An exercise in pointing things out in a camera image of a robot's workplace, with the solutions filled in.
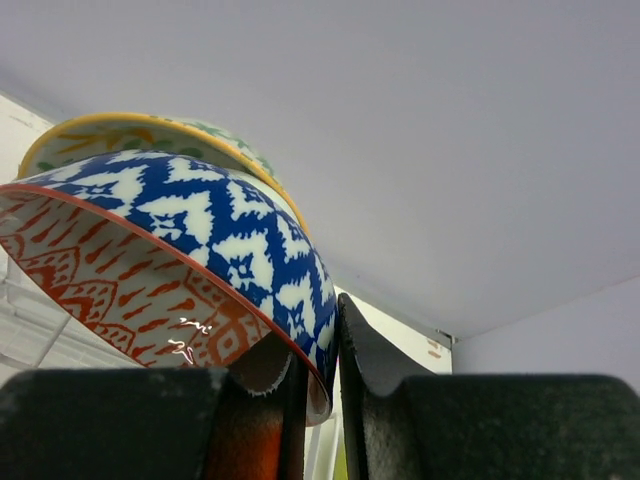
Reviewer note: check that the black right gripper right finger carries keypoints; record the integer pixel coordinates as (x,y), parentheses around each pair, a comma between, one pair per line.
(402,421)

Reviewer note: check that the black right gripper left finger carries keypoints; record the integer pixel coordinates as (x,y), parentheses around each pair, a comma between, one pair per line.
(245,421)

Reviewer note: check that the red rimmed patterned bowl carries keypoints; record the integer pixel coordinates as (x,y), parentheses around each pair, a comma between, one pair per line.
(178,263)

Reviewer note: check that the blue zigzag patterned bowl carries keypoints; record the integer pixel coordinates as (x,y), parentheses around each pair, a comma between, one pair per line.
(86,135)

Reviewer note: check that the white wire dish rack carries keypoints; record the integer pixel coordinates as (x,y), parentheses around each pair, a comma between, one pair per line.
(36,333)

